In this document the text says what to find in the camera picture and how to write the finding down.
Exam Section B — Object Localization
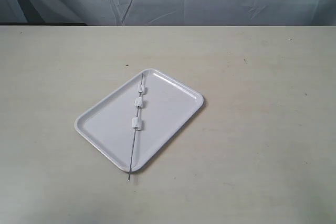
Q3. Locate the white bead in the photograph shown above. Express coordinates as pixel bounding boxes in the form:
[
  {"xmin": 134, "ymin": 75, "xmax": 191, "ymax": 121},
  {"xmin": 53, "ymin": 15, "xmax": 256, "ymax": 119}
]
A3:
[
  {"xmin": 138, "ymin": 83, "xmax": 145, "ymax": 96},
  {"xmin": 134, "ymin": 96, "xmax": 144, "ymax": 109},
  {"xmin": 132, "ymin": 116, "xmax": 142, "ymax": 131}
]

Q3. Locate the white bead top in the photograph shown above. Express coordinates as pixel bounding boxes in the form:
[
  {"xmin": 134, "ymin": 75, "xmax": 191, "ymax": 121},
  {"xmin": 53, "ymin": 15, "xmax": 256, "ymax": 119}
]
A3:
[{"xmin": 138, "ymin": 83, "xmax": 145, "ymax": 96}]

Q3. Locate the white bead bottom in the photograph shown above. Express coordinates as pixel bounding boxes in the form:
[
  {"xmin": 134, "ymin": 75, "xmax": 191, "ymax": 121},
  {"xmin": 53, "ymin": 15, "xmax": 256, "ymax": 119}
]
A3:
[{"xmin": 132, "ymin": 116, "xmax": 142, "ymax": 131}]

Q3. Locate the thin metal skewer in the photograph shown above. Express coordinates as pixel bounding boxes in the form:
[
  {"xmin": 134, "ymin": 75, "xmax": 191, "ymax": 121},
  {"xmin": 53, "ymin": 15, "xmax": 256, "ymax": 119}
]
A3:
[{"xmin": 127, "ymin": 73, "xmax": 144, "ymax": 183}]

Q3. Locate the white rectangular plastic tray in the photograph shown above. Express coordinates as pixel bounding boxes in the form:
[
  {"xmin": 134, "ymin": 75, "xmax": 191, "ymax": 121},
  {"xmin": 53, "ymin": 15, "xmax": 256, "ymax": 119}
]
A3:
[{"xmin": 74, "ymin": 69, "xmax": 204, "ymax": 173}]

